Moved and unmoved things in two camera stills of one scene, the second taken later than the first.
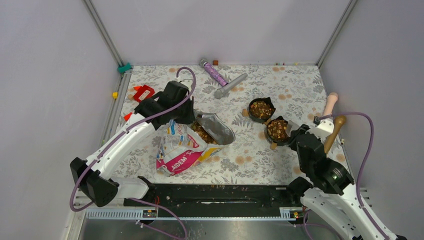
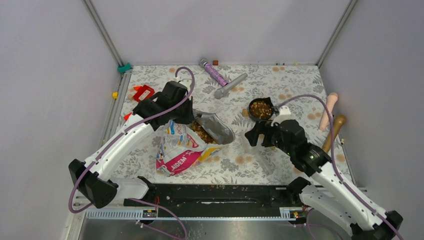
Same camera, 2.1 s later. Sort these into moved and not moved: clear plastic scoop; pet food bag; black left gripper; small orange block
Moved: clear plastic scoop
Not moved: pet food bag; black left gripper; small orange block
